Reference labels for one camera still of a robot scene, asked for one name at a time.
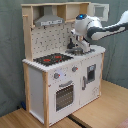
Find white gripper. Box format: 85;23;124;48
71;29;91;53

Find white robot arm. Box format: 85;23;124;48
71;10;128;52

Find wooden toy kitchen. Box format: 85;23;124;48
22;2;105;128

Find grey toy sink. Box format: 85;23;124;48
64;46;91;57

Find black toy faucet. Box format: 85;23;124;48
67;38;75;49

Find right grey stove knob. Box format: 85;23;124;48
72;66;78;72

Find grey stove knob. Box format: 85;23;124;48
72;66;78;72
54;73;60;79

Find black stovetop red burners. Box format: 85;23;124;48
34;53;71;66

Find white microwave door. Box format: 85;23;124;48
89;3;109;21

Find left grey stove knob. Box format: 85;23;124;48
54;73;60;79

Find grey range hood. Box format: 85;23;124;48
35;5;64;27

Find oven door with window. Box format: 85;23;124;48
55;81;74;112

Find grey cabinet door handle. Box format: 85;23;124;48
82;76;87;90

